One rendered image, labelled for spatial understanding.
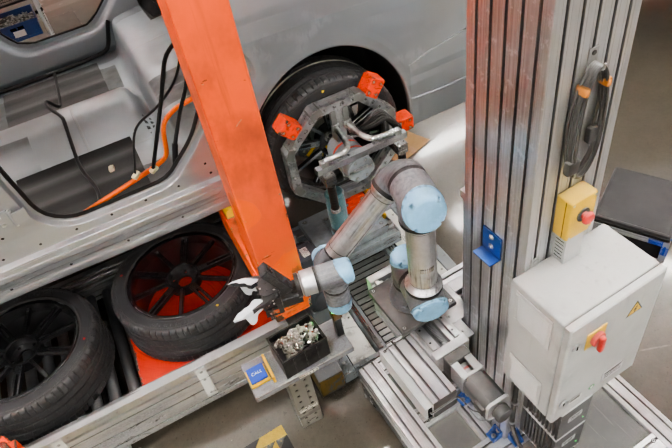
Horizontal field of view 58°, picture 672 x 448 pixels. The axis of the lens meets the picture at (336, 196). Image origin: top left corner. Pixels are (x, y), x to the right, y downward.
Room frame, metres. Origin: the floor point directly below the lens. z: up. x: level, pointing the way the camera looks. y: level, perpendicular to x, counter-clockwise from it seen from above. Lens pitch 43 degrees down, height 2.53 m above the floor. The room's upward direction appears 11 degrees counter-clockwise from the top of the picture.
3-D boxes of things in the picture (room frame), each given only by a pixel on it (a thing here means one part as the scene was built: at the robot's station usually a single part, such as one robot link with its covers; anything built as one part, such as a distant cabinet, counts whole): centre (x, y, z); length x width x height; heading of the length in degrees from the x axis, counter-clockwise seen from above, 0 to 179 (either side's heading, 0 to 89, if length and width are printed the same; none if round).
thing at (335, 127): (1.97, -0.02, 1.03); 0.19 x 0.18 x 0.11; 20
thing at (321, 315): (1.93, 0.19, 0.26); 0.42 x 0.18 x 0.35; 20
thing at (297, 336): (1.38, 0.25, 0.51); 0.20 x 0.14 x 0.13; 114
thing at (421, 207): (1.15, -0.21, 1.19); 0.15 x 0.12 x 0.55; 9
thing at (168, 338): (1.89, 0.76, 0.39); 0.66 x 0.66 x 0.24
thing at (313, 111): (2.12, -0.07, 0.85); 0.54 x 0.07 x 0.54; 110
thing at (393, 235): (2.28, -0.01, 0.13); 0.50 x 0.36 x 0.10; 110
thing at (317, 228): (2.28, -0.01, 0.32); 0.40 x 0.30 x 0.28; 110
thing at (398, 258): (1.27, -0.19, 0.98); 0.13 x 0.12 x 0.14; 9
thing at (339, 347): (1.37, 0.27, 0.44); 0.43 x 0.17 x 0.03; 110
